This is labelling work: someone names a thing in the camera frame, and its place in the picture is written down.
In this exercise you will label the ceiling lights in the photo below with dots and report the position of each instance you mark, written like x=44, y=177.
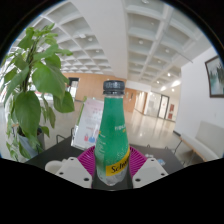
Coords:
x=175, y=83

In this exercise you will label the green plastic drink bottle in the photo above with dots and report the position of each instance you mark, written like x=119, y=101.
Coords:
x=111, y=133

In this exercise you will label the green leafy potted plant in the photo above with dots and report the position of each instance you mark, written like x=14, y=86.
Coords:
x=30, y=110

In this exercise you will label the white standing sign display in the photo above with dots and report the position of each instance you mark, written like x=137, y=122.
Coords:
x=88, y=123

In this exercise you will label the long white bench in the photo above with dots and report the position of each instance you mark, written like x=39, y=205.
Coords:
x=208, y=140

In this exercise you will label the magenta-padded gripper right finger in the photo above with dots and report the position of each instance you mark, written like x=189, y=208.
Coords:
x=138, y=163

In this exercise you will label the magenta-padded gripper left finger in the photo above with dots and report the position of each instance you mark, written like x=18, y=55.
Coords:
x=86, y=161

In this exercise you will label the dark-framed glass door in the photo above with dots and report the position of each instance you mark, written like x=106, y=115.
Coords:
x=163, y=107

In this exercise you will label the small blue card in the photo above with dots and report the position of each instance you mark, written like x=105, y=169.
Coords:
x=161, y=162

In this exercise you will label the dark-framed landscape picture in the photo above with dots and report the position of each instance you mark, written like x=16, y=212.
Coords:
x=216, y=78

